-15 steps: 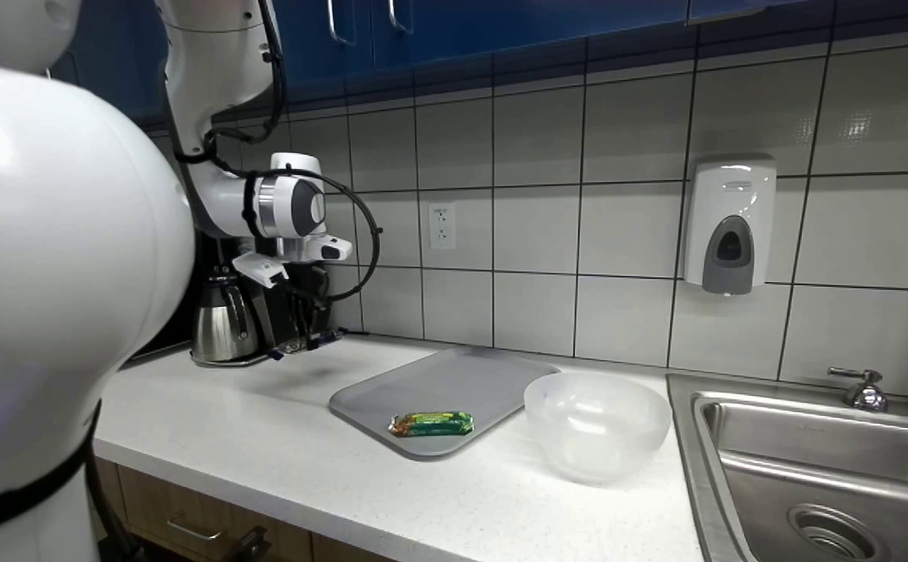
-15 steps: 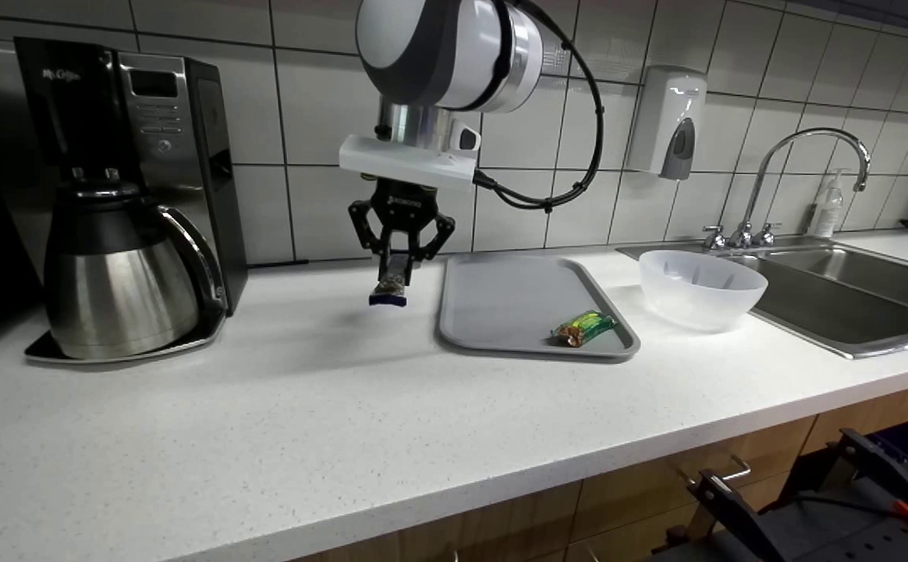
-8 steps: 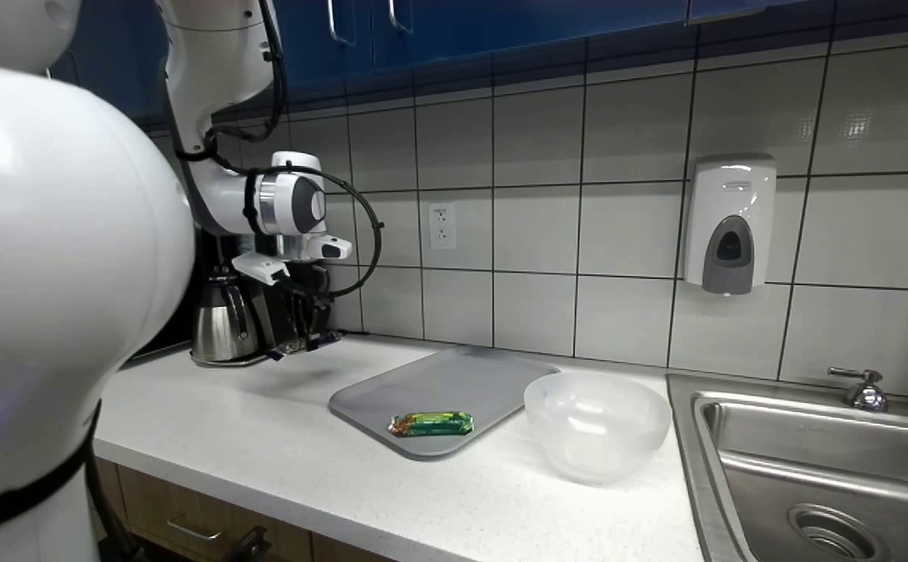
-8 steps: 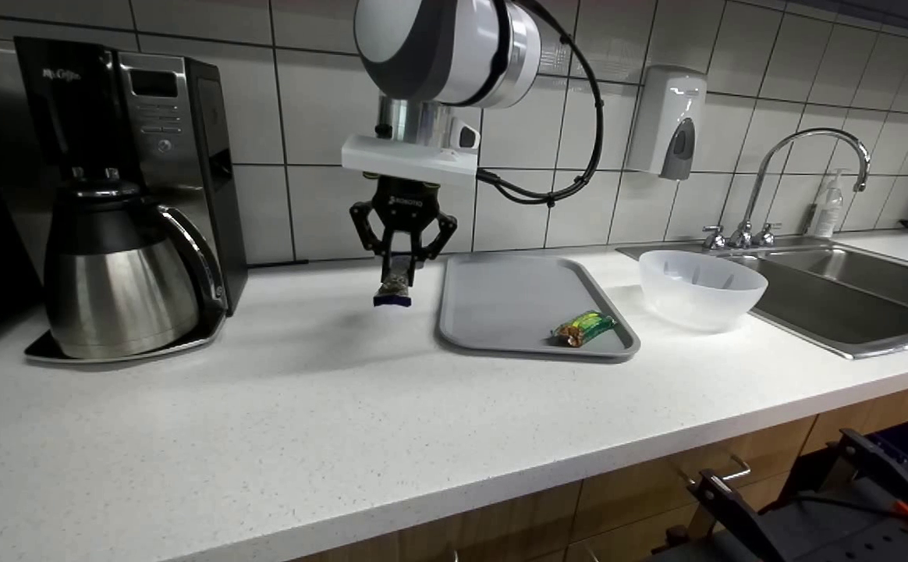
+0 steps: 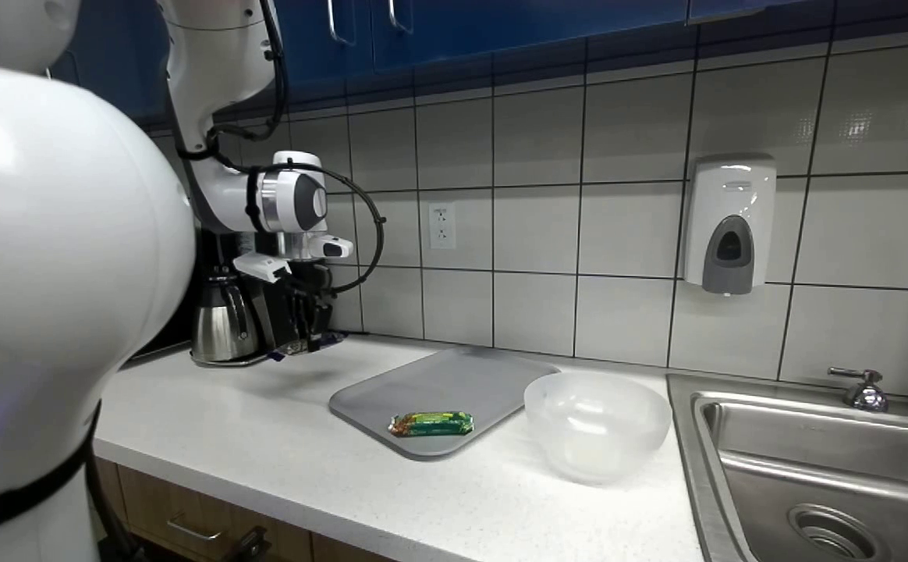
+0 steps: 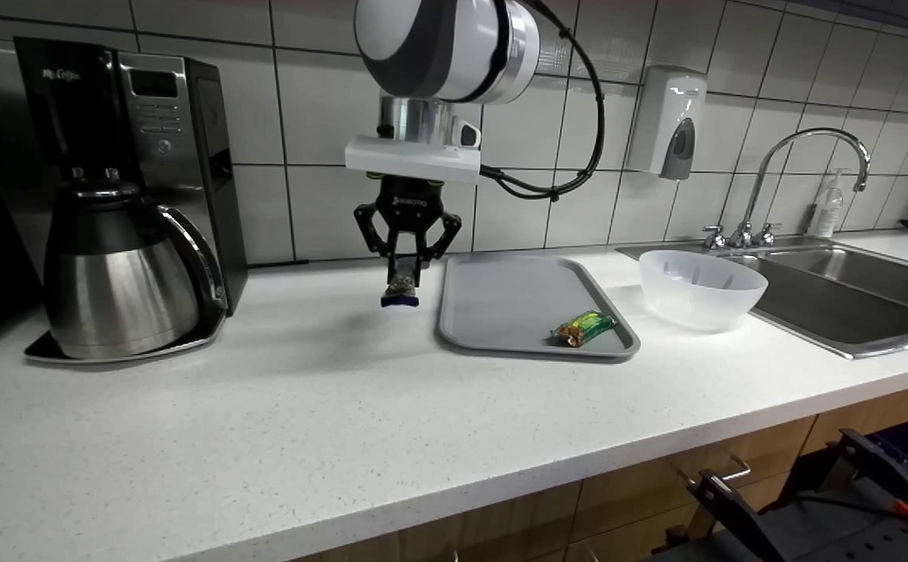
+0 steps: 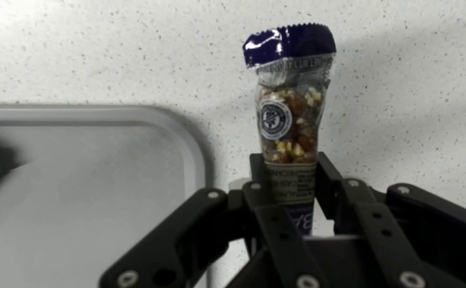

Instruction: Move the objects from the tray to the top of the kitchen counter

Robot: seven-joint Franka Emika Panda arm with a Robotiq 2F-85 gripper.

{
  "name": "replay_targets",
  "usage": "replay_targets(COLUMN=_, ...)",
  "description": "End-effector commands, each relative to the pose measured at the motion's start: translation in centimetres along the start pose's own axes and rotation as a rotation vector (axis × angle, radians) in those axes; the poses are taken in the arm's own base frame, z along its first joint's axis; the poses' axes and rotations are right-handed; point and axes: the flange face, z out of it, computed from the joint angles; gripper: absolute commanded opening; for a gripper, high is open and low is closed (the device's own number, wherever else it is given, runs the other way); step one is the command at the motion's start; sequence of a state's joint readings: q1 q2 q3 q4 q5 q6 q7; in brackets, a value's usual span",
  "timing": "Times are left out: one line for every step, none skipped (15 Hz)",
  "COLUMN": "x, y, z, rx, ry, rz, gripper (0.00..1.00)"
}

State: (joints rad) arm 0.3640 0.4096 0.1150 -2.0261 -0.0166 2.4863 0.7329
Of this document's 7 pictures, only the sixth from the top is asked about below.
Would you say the clear dish soap bottle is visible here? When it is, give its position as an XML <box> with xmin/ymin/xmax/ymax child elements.
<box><xmin>804</xmin><ymin>169</ymin><xmax>852</xmax><ymax>241</ymax></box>

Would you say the green snack bar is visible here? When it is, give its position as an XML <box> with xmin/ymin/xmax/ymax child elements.
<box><xmin>546</xmin><ymin>306</ymin><xmax>616</xmax><ymax>351</ymax></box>

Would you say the metal drawer handle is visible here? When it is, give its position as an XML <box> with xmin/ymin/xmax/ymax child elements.
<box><xmin>682</xmin><ymin>462</ymin><xmax>757</xmax><ymax>494</ymax></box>

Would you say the translucent white plastic bowl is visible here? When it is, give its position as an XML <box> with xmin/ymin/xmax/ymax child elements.
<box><xmin>635</xmin><ymin>248</ymin><xmax>771</xmax><ymax>338</ymax></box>

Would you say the wooden base cabinet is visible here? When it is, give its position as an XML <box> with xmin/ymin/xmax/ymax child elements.
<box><xmin>292</xmin><ymin>378</ymin><xmax>908</xmax><ymax>562</ymax></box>

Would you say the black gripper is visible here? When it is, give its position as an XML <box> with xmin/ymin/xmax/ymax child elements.
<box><xmin>352</xmin><ymin>174</ymin><xmax>465</xmax><ymax>306</ymax></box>

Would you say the white wall soap dispenser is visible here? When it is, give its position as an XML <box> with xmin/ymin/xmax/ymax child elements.
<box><xmin>620</xmin><ymin>66</ymin><xmax>709</xmax><ymax>181</ymax></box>

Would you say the blue snack bar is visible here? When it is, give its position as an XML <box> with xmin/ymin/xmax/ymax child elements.
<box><xmin>378</xmin><ymin>254</ymin><xmax>423</xmax><ymax>311</ymax></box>

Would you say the stainless steel sink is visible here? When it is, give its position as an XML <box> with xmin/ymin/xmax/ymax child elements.
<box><xmin>721</xmin><ymin>235</ymin><xmax>908</xmax><ymax>361</ymax></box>

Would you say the stainless steel coffee carafe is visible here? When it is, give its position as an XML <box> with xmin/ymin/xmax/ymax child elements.
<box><xmin>39</xmin><ymin>183</ymin><xmax>226</xmax><ymax>361</ymax></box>

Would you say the black orange bar clamp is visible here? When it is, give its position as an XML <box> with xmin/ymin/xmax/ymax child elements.
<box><xmin>835</xmin><ymin>424</ymin><xmax>908</xmax><ymax>548</ymax></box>
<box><xmin>682</xmin><ymin>469</ymin><xmax>788</xmax><ymax>562</ymax></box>

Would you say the chrome gooseneck faucet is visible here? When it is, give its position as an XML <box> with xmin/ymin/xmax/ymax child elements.
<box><xmin>729</xmin><ymin>125</ymin><xmax>875</xmax><ymax>251</ymax></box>

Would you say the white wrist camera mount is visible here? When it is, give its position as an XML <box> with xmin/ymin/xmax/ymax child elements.
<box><xmin>344</xmin><ymin>135</ymin><xmax>482</xmax><ymax>188</ymax></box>

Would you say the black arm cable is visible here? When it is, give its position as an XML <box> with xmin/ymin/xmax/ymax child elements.
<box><xmin>477</xmin><ymin>0</ymin><xmax>607</xmax><ymax>203</ymax></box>

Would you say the black steel coffee maker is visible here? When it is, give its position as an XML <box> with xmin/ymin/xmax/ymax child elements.
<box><xmin>10</xmin><ymin>33</ymin><xmax>250</xmax><ymax>367</ymax></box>

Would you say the grey plastic tray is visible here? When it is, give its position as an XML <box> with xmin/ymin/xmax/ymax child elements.
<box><xmin>434</xmin><ymin>254</ymin><xmax>642</xmax><ymax>364</ymax></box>

